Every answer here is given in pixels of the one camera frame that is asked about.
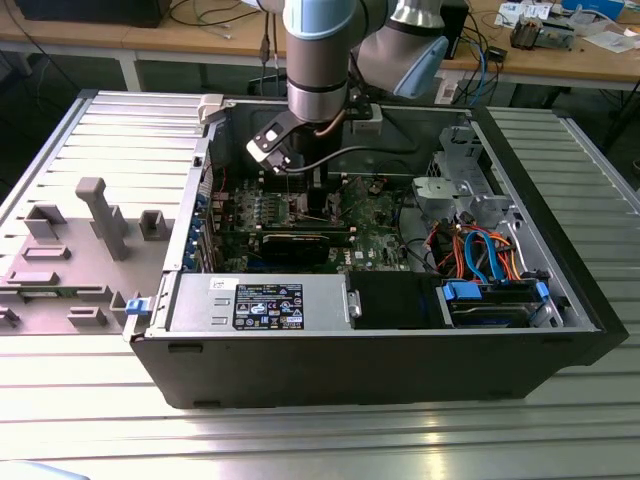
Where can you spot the hard disk blue carrier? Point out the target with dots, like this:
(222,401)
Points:
(480,312)

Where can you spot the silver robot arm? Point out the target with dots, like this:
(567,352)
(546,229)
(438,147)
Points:
(315,60)

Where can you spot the blue cardboard box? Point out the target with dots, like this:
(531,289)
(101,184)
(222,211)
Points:
(600,7)

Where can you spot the beige case latch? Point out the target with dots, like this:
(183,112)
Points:
(210,107)

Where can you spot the blue case latch clip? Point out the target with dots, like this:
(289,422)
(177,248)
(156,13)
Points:
(137,307)

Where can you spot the silver drive cage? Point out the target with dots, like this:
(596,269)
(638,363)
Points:
(440,195)

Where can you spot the green RAM stick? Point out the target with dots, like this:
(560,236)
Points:
(300,229)
(50,292)

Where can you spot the black equipment box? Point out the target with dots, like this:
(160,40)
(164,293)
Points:
(90,12)

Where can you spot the black graphics card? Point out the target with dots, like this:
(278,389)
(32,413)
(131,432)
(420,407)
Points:
(295,250)

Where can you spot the silver power supply unit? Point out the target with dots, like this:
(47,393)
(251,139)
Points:
(200,305)

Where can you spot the black plastic shroud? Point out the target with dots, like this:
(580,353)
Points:
(395,300)

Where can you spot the wooden desk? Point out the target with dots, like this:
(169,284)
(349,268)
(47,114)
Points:
(200,37)

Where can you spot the white paper sheet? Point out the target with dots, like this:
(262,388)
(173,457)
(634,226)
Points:
(610,41)

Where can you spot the black open PC case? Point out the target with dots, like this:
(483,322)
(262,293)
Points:
(350,370)

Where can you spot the grey parts rack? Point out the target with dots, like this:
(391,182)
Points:
(105,225)

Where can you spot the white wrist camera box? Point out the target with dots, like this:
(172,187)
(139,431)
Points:
(367,120)
(267,142)

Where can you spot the green motherboard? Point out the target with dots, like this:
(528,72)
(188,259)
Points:
(380,235)

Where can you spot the small electronics assembly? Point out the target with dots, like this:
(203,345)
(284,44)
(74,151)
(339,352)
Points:
(525,32)

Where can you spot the black upright box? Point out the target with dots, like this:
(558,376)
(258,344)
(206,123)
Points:
(457,30)

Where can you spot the CPU socket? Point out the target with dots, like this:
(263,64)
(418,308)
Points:
(300,205)

